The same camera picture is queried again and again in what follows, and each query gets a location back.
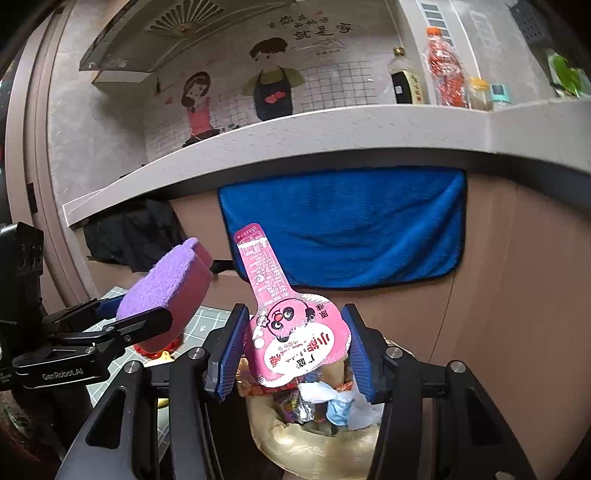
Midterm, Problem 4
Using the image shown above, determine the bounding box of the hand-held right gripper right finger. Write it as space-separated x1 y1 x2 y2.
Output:
341 303 539 480

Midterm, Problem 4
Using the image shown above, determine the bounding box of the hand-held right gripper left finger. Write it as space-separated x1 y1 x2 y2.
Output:
55 302 250 480

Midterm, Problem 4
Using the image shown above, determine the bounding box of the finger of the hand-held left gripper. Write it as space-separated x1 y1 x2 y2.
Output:
44 298 123 334
46 307 174 365

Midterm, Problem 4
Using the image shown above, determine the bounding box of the purple scouring sponge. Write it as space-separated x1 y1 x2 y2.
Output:
115 237 215 354

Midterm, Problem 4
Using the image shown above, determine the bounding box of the pink jelly pouch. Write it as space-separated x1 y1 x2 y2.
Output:
233 223 354 388

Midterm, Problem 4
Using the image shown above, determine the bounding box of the person's left forearm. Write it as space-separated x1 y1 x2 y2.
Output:
0 390 65 480

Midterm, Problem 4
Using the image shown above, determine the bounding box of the green checked tablecloth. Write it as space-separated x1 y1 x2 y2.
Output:
83 286 232 467

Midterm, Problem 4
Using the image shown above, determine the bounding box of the light blue crumpled wrapper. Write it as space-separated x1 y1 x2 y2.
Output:
327 399 355 426

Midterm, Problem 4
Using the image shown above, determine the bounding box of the black cloth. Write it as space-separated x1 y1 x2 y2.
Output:
83 198 236 274

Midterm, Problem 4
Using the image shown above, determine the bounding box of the silver colourful snack wrapper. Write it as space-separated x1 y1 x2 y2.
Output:
277 392 324 425

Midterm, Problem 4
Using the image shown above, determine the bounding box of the blue towel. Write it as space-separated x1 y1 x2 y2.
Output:
218 167 467 289

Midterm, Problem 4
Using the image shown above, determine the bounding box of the grey stone countertop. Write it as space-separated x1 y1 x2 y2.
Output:
62 97 591 227

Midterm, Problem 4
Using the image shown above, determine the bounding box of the grey range hood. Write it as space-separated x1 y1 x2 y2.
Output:
78 0 296 84

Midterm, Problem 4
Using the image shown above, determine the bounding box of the dark soy sauce bottle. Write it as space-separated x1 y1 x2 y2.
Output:
388 46 428 106

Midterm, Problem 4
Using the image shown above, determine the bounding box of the small yellow lid jar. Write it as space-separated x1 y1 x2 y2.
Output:
466 78 490 110

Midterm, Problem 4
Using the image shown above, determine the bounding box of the red drink bottle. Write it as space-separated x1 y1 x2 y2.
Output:
424 27 467 108

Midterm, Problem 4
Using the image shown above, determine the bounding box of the small teal container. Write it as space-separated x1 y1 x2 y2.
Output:
488 83 512 109

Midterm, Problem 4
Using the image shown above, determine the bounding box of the white vent grille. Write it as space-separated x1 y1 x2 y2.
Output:
418 2 455 47

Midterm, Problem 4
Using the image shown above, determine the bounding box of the green white plastic bag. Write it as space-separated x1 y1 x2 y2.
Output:
547 48 591 99

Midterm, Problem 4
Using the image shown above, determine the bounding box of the brown door frame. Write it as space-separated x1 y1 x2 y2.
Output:
4 0 93 315

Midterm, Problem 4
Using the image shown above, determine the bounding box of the cartoon couple wall sticker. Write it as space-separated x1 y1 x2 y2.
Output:
143 9 393 158

